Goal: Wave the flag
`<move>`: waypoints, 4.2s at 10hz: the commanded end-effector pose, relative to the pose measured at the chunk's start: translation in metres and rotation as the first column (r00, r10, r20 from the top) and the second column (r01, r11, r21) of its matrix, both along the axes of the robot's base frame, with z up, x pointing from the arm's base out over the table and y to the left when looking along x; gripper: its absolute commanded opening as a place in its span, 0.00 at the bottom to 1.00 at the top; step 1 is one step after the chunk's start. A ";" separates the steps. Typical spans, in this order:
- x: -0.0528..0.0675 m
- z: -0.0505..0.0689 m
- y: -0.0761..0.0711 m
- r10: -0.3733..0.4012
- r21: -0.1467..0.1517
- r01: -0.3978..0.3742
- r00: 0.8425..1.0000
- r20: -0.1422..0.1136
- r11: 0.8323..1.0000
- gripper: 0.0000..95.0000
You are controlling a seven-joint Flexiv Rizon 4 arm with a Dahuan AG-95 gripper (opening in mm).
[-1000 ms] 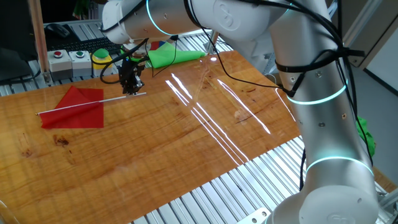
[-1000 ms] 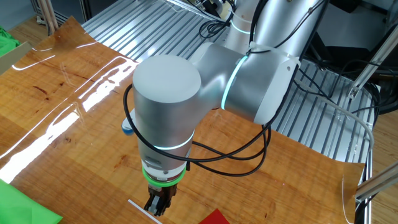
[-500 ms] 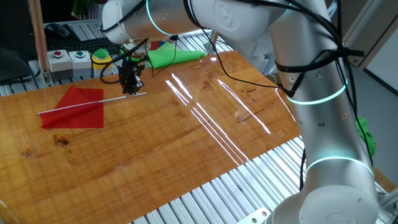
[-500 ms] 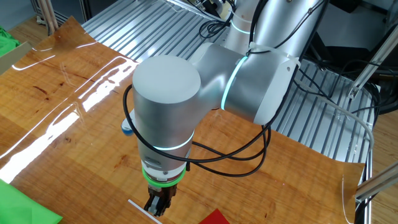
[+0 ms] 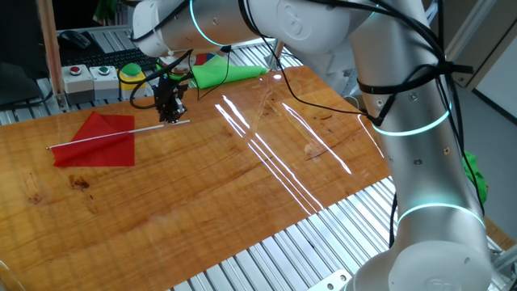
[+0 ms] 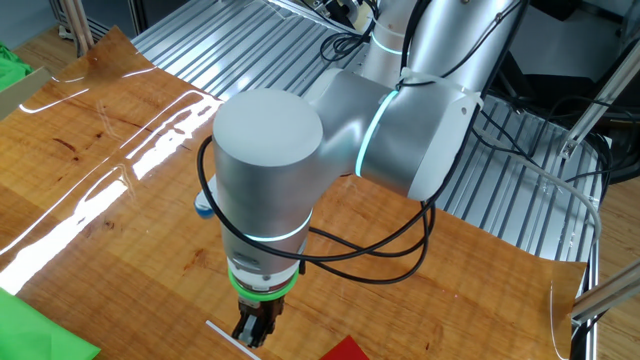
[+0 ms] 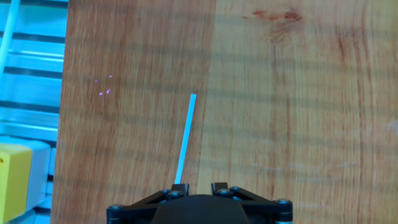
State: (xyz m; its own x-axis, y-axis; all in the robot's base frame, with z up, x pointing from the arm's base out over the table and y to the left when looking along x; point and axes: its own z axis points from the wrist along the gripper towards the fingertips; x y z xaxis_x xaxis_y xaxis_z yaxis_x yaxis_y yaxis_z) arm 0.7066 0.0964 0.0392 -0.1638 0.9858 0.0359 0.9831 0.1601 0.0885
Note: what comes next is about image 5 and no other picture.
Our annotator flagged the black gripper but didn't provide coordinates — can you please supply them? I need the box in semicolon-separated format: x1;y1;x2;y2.
155;74;189;124

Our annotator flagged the red flag with white stick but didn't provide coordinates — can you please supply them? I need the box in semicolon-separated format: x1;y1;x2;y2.
45;111;191;169

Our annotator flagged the red and blue flag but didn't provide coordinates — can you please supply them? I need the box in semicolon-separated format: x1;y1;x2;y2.
193;52;217;65

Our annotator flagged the yellow box green mushroom button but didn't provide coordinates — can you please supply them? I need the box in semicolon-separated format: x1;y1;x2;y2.
116;62;147;100

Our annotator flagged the green cloth on rollers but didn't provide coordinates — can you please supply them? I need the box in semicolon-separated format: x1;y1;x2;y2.
188;54;268;90

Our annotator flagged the grey box with green button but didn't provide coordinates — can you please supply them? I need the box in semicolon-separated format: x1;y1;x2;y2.
88;65;121;101

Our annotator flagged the black keyboard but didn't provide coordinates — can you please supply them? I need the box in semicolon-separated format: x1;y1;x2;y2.
60;45;161;73

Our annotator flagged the wood grain table mat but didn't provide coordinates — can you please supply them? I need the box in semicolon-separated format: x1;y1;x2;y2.
0;66;399;291

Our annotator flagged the grey box with red button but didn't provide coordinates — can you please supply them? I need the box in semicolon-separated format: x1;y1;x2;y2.
61;64;95;105

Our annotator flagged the black computer mouse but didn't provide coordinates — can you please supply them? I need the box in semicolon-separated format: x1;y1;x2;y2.
59;30;92;50

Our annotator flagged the hanging green cloth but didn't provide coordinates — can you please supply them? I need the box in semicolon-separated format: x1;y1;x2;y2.
92;0;117;23

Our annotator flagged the black monitor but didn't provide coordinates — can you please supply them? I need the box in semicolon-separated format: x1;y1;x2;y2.
0;0;56;112

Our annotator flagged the crumpled green cloth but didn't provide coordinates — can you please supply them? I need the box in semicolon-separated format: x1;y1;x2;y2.
462;150;489;205

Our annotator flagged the brown wooden cabinet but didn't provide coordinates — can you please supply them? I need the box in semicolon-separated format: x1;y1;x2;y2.
454;7;517;89

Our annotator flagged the copper coloured frame post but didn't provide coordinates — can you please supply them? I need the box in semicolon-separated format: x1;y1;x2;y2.
36;0;69;111

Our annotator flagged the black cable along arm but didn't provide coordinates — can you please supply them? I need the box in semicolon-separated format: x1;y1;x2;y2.
128;0;485;247

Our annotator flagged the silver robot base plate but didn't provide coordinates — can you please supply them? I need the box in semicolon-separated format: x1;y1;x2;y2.
306;269;353;291

